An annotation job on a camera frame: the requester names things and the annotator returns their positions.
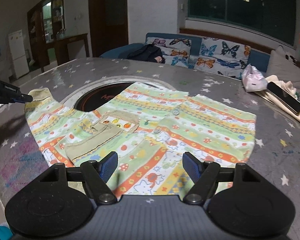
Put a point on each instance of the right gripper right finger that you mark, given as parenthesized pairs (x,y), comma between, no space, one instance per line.
(204,176)

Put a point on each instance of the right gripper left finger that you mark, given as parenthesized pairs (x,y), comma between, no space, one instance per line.
(96,175)

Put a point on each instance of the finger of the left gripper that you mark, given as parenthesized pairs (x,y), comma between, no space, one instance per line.
(22,98)

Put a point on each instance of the colourful patterned child shirt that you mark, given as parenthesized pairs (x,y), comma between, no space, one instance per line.
(150,129)

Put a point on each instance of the white refrigerator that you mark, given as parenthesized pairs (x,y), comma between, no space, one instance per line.
(16,43)

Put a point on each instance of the dark wooden side table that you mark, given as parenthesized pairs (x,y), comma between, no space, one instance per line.
(61,49)

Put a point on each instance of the grey star tablecloth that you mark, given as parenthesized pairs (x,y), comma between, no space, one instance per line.
(276,155)

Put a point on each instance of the black induction cooker plate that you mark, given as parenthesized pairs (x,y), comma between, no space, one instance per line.
(97,97)

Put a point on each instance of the white pink plastic bag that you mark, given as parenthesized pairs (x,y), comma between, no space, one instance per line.
(253,80)

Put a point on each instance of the black smartphone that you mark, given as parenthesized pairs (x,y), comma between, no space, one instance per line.
(288,100)

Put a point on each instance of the white folded cloth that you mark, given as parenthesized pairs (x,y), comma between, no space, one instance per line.
(288,87)

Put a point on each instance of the large butterfly cushion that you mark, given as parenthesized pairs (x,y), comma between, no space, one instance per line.
(222,57)

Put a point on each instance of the small butterfly cushion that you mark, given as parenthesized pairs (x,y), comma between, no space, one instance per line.
(176,51)

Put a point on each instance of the brown wooden door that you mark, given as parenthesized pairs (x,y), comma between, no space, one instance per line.
(108,20)

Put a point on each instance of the grey pillow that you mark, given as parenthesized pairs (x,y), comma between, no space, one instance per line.
(282,68)

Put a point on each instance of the black backpack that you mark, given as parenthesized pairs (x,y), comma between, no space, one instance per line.
(147,53)

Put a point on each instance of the panda plush toy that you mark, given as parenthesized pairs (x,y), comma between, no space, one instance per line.
(292,59)

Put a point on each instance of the dark green window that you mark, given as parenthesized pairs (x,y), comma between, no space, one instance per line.
(275,18)

